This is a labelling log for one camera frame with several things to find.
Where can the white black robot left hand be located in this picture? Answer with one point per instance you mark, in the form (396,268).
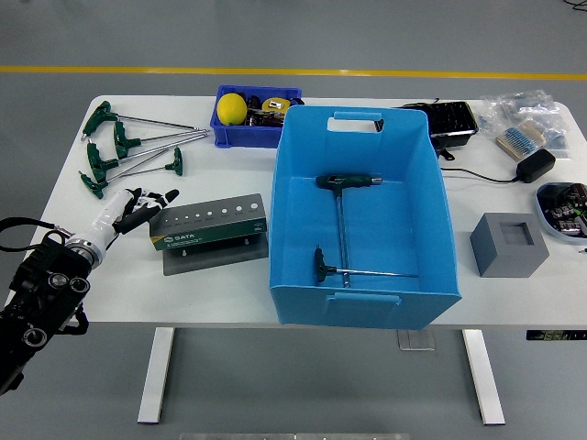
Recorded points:
(110,215)

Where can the green metal wrench holder stand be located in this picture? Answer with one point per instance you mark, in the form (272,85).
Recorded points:
(206,238)

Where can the large blue folding box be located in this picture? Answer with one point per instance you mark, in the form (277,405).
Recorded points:
(403,229)

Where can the small blue plastic bin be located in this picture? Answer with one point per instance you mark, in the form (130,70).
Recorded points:
(238,133)

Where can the yellow lemon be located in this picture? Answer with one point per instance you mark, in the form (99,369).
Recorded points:
(231,109)

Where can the white table leg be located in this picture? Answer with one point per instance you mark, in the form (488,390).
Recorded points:
(483,376)
(156,376)

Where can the yellow tape measure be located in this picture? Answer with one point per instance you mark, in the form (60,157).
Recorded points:
(275,104)

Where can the black plastic tray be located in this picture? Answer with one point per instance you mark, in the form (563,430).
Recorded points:
(449,121)

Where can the grey hollow cube block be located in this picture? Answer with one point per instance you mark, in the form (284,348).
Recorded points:
(509,256)

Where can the blue resistor strip bundle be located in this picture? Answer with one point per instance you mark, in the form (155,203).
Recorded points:
(520,137)

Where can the clear plastic parts bag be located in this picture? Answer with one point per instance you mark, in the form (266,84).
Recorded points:
(558,139)
(518,103)

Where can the black power adapter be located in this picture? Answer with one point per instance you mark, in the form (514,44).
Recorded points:
(535,166)

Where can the blue-rimmed oval tray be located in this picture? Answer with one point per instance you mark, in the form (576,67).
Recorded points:
(543,211)

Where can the dark electronic parts heap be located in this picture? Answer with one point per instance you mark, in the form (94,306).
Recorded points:
(568,206)

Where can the black table control panel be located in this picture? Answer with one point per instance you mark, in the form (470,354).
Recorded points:
(555,335)

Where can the grey metal table bracket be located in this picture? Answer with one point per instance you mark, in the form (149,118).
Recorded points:
(415,340)

